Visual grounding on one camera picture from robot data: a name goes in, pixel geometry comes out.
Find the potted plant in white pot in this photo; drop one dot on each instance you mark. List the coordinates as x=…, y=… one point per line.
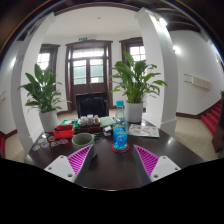
x=134, y=112
x=48, y=121

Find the red plastic basket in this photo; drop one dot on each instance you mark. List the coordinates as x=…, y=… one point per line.
x=63, y=132

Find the black office chair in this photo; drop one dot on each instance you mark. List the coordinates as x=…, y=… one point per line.
x=92, y=106

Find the grey-green ceramic mug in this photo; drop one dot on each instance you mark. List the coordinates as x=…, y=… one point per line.
x=82, y=141

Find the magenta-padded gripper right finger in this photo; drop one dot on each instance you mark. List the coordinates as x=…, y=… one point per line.
x=164, y=166

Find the green printed packet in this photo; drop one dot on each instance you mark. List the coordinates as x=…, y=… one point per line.
x=73, y=122

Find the red carpeted staircase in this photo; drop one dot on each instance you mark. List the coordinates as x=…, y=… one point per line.
x=211, y=120
x=2, y=145

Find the green exit sign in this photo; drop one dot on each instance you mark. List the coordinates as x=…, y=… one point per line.
x=83, y=38

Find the dark wooden stand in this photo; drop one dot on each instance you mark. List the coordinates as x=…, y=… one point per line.
x=219, y=133

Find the brown wooden double door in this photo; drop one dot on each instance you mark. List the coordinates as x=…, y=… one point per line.
x=88, y=88

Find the green cloth pad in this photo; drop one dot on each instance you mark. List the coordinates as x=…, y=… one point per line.
x=106, y=121

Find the printed paper leaflet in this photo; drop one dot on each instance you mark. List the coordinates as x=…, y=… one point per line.
x=144, y=130

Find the round printed sticker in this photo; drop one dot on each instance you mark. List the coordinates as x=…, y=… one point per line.
x=54, y=143
x=36, y=147
x=63, y=141
x=45, y=144

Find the white wall lamp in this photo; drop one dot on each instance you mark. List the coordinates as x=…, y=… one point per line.
x=13, y=62
x=176, y=50

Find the white wall heater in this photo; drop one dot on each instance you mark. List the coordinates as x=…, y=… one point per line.
x=199, y=82

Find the clear bottle with blue cap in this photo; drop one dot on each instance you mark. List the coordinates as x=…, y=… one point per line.
x=120, y=133

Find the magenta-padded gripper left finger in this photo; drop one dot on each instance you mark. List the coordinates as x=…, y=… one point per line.
x=61, y=166

